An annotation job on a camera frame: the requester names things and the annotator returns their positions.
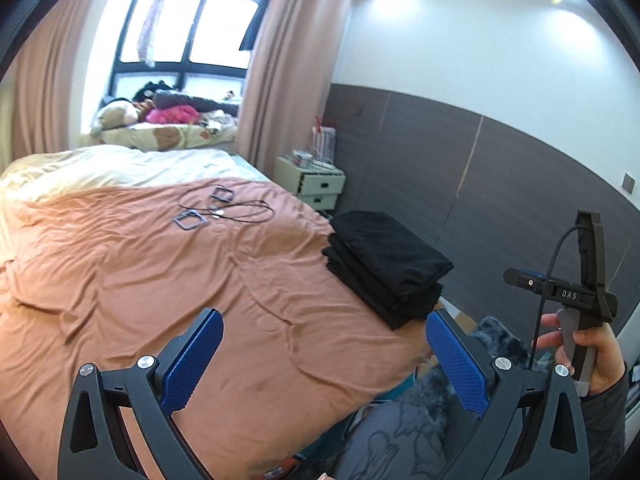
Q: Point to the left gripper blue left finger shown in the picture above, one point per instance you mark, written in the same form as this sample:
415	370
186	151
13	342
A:
184	360

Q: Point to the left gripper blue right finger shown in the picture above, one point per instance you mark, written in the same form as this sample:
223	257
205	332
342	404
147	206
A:
464	360

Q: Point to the person's right forearm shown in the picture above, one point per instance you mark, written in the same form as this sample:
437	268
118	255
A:
604	417

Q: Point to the grey patterned trouser leg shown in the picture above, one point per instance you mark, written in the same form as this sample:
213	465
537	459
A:
396	441

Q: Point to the stack of folded black clothes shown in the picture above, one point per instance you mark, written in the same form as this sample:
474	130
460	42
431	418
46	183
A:
393	271

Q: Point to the orange bed blanket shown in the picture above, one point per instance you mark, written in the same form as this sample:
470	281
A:
107	253

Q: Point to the white bedside table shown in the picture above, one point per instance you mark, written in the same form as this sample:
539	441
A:
316	187

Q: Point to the bear print pillow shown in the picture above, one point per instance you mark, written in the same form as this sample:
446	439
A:
147	137

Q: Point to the striped items on nightstand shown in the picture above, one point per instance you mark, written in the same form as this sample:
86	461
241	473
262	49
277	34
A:
321	150

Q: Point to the plush toy pile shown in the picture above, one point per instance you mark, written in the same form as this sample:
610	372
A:
158	104

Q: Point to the pink curtain left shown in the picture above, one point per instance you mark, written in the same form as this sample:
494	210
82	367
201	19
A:
35	91

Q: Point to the pink curtain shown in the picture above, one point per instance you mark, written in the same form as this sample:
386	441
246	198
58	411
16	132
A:
289	77
35	91

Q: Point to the pink curtain right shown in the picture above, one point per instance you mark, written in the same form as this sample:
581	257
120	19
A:
289	77

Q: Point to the black framed window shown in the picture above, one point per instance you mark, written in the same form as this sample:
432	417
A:
201	47

